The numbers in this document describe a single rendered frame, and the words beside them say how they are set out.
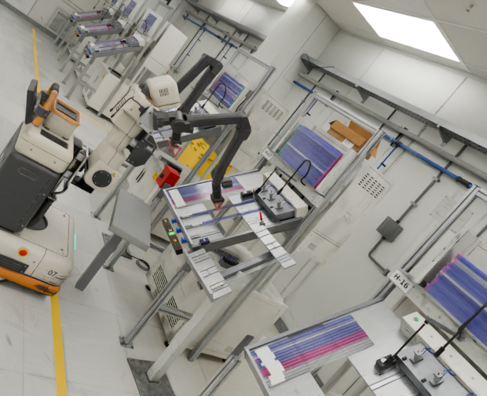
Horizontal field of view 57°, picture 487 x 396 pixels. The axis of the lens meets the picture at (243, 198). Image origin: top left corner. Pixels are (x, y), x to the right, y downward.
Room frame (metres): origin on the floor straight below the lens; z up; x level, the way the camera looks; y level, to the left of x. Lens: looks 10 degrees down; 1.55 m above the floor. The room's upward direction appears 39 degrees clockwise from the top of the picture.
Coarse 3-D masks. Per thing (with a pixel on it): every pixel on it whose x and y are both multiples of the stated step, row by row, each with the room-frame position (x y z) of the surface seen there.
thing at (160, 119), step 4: (156, 112) 2.24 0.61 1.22; (160, 112) 2.25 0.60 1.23; (164, 112) 2.27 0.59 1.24; (156, 116) 2.20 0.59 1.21; (160, 116) 2.24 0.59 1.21; (164, 116) 2.25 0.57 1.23; (168, 116) 2.26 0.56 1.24; (156, 120) 2.21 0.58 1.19; (160, 120) 2.24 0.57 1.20; (164, 120) 2.25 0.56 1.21; (168, 120) 2.26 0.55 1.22; (156, 124) 2.21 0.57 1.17; (160, 124) 2.24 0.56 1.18; (164, 124) 2.27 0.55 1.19; (168, 124) 2.27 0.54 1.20; (156, 128) 2.22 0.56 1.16
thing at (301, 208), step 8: (264, 176) 3.07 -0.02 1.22; (272, 176) 3.05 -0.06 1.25; (272, 184) 2.97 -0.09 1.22; (280, 184) 2.95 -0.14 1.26; (280, 192) 2.87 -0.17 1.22; (288, 192) 2.86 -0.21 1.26; (288, 200) 2.78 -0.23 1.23; (296, 200) 2.77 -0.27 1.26; (296, 208) 2.70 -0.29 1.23; (304, 208) 2.72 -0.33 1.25; (296, 216) 2.72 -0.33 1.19; (304, 216) 2.75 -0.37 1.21
